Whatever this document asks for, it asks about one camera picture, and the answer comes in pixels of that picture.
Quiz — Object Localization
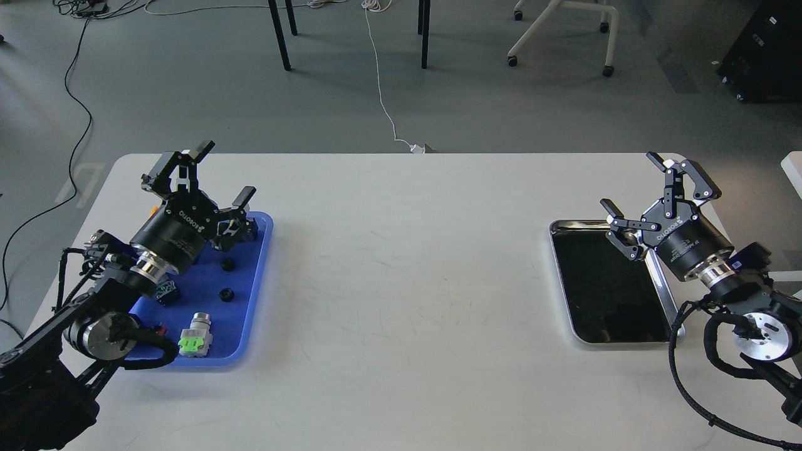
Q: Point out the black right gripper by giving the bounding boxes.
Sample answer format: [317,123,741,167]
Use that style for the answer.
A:
[600,152,735,281]

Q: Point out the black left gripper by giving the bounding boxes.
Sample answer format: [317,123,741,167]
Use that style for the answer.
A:
[130,140,257,274]

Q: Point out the small black gear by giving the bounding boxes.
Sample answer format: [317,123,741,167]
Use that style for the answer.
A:
[220,257,237,272]
[218,288,235,303]

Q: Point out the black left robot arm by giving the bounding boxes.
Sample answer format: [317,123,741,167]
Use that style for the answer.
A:
[1,141,255,450]

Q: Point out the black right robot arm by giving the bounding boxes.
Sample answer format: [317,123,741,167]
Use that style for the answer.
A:
[600,152,801,450]

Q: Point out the silver metal tray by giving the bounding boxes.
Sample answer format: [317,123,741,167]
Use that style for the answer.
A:
[549,220,678,346]

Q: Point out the blue plastic tray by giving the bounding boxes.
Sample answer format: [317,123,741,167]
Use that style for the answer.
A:
[131,212,273,369]

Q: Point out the green and silver push button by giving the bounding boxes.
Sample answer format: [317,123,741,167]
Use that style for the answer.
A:
[178,312,213,358]

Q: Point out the black equipment case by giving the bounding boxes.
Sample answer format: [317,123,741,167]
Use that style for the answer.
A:
[716,1,801,103]

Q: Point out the white rolling chair base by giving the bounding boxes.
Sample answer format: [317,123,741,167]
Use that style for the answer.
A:
[507,0,620,78]

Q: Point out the black table legs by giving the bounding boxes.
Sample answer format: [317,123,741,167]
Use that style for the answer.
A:
[268,0,432,71]

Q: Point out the blue green switch component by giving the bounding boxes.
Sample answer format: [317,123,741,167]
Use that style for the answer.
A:
[153,279,182,306]

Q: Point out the black cable on floor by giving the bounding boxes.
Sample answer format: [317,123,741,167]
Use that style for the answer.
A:
[0,0,146,311]

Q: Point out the white cable on floor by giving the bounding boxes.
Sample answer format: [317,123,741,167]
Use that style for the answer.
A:
[361,0,427,153]

